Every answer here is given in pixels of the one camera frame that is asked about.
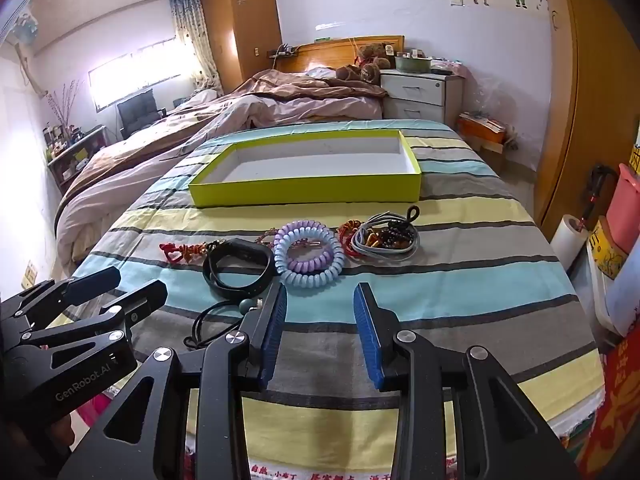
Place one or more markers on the red printed cloth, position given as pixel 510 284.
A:
pixel 615 410

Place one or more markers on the black chair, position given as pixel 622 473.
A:
pixel 140 110

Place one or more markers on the tall wooden wardrobe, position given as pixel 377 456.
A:
pixel 240 30

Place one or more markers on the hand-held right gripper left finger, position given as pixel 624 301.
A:
pixel 275 330

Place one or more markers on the white paper roll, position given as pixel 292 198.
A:
pixel 570 240

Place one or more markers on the large wooden cabinet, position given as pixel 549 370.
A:
pixel 595 110

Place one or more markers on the clear plastic bag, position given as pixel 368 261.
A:
pixel 492 97

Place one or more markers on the orange box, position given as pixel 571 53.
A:
pixel 482 130

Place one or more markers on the pink storage box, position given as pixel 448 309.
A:
pixel 625 210

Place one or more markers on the wall fan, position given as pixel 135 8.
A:
pixel 25 27

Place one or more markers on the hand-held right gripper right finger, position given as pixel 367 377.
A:
pixel 367 330

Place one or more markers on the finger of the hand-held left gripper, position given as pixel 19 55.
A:
pixel 142 297
pixel 92 285

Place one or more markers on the power strip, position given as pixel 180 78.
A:
pixel 282 51

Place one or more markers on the wooden headboard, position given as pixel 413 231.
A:
pixel 325 52

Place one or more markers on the dry branches in vase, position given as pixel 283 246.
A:
pixel 65 105

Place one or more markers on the black watch band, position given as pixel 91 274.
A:
pixel 235 270

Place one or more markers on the brown quilt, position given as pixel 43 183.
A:
pixel 300 87

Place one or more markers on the yellow carton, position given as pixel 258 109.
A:
pixel 605 255

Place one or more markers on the patterned curtain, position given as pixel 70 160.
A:
pixel 195 40

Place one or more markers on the shallow lime green box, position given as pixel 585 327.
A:
pixel 310 187

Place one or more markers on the green basin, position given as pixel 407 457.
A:
pixel 413 64

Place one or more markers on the window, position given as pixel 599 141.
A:
pixel 135 72

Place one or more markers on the brown teddy bear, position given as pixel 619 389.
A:
pixel 370 62

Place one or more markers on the white nightstand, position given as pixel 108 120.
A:
pixel 420 92

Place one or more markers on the cluttered low shelf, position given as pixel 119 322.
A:
pixel 75 157

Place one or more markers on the striped blanket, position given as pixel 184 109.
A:
pixel 450 285

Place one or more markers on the pink quilt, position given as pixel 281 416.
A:
pixel 150 150

